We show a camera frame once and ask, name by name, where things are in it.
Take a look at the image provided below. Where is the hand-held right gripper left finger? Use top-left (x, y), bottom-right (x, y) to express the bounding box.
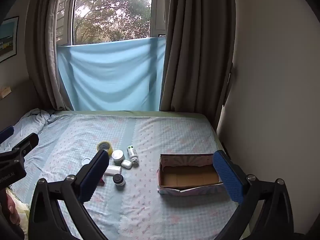
top-left (28, 149), bottom-right (110, 240)

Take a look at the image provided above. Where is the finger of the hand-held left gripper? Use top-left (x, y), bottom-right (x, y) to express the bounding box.
top-left (0, 132), bottom-right (40, 161)
top-left (0, 125), bottom-right (15, 143)

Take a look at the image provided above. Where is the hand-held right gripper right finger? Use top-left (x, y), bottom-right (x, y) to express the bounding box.
top-left (212, 150), bottom-right (293, 240)

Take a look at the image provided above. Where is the small white box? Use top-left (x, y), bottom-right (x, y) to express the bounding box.
top-left (104, 165), bottom-right (122, 176)

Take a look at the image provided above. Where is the black-lidded small jar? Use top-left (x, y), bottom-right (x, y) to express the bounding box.
top-left (113, 174), bottom-right (125, 187)

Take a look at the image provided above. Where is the yellow packing tape roll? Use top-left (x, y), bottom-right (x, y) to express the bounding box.
top-left (97, 141), bottom-right (113, 155)

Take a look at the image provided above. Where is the round white-lidded jar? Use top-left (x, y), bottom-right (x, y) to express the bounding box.
top-left (111, 149), bottom-right (125, 163)

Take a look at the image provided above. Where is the cardboard box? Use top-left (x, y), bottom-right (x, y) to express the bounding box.
top-left (157, 153), bottom-right (224, 195)

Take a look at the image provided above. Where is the white bottle green label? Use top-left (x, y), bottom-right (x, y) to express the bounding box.
top-left (127, 145), bottom-right (139, 167)

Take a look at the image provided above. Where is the person's left hand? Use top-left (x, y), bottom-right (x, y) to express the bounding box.
top-left (5, 195), bottom-right (21, 224)

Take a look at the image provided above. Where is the crumpled light blue blanket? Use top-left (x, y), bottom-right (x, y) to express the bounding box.
top-left (15, 108), bottom-right (60, 133)

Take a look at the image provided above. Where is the pale yellow cloth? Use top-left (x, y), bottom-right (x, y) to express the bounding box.
top-left (5, 189), bottom-right (32, 230)

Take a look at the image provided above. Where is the grey-brown curtain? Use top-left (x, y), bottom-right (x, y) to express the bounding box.
top-left (25, 0), bottom-right (78, 110)
top-left (159, 0), bottom-right (237, 128)

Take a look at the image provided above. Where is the light blue hanging cloth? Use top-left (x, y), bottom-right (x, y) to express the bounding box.
top-left (57, 36), bottom-right (166, 112)

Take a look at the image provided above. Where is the window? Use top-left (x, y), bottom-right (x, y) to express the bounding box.
top-left (56, 0), bottom-right (167, 47)

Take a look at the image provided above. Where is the framed wall picture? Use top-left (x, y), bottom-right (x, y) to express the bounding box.
top-left (0, 16), bottom-right (20, 63)

